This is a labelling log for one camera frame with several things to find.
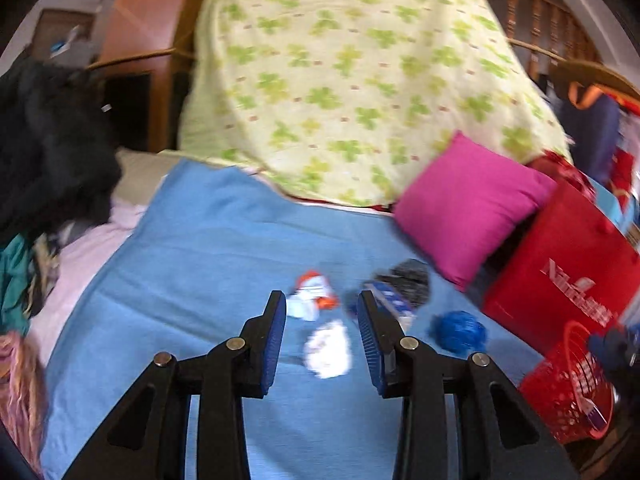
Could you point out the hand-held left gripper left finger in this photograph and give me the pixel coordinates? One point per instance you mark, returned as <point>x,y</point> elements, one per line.
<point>275,340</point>

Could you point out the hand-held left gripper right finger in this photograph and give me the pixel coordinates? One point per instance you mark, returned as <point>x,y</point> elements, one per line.
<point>370,345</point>

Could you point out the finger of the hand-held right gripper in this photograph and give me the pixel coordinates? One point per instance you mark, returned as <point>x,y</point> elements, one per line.
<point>612,347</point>

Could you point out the white paper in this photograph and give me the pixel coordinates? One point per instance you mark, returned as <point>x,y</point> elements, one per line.
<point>327,350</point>

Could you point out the blue and white box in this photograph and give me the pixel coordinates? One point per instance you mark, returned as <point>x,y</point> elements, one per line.
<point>392,302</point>

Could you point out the orange plastic wrapper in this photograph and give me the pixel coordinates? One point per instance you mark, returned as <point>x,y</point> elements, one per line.
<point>310,290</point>

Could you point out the red plastic basket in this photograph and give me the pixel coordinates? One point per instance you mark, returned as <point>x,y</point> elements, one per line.
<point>555,390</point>

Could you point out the black plastic bag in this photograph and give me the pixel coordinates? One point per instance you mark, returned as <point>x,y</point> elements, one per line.
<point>412,280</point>

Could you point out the blue plastic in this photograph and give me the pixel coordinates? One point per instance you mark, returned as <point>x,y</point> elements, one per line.
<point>457,330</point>

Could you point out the red paper bag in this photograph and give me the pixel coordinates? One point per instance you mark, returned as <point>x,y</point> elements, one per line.
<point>550,260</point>

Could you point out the blue blanket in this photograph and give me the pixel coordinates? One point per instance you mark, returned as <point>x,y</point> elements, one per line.
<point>200,260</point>

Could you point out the magenta pillow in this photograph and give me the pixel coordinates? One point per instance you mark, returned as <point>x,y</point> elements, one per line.
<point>465,205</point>

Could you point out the red plastic bag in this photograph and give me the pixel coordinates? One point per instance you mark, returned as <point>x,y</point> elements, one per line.
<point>565,170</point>

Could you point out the pale pink bedsheet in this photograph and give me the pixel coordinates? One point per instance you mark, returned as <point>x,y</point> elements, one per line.
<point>85,270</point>

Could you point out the navy bag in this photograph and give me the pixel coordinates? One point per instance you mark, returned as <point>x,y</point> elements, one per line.
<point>590,130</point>

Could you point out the green clover print quilt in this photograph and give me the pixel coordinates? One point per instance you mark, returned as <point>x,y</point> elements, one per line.
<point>350,85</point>

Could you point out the pink fuzzy cloth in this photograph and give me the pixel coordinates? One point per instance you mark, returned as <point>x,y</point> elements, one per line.
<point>20,400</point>

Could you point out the teal cloth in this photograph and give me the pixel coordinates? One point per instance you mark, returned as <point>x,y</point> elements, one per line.
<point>15,280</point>

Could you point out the black garment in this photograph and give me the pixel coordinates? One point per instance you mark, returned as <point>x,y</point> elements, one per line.
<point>50,160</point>

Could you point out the wooden stair railing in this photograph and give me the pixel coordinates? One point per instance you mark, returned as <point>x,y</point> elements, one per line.
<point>537,15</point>

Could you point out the wooden door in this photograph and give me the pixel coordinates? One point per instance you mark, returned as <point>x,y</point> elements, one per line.
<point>55,30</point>

